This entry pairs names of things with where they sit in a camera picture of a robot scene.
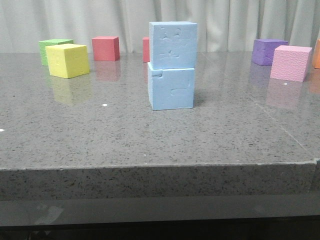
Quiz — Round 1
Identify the pink foam cube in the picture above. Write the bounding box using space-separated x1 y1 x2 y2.
270 45 312 82

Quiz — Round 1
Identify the left red foam cube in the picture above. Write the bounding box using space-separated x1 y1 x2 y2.
91 36 120 61

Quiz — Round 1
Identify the right red foam cube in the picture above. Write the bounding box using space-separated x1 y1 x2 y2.
142 37 150 63

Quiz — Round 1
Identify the light blue foam cube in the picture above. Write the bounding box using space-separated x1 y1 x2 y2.
147 62 195 111
149 21 198 69

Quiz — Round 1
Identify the yellow foam cube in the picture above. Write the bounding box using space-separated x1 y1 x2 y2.
45 43 90 79

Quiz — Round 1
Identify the red foam cube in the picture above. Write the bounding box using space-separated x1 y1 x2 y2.
142 37 150 63
91 36 120 61

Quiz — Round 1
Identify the green foam cube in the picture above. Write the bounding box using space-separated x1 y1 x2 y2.
38 38 75 67

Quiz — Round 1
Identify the grey curtain backdrop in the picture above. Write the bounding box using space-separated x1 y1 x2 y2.
0 0 320 53

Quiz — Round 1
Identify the purple foam cube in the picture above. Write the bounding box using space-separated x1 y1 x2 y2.
251 38 289 66

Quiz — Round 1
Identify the orange foam cube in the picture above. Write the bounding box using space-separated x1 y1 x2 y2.
312 38 320 69

